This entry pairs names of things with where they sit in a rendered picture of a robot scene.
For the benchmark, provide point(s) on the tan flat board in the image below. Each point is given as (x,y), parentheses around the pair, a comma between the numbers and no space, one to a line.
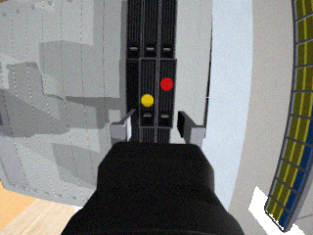
(11,205)

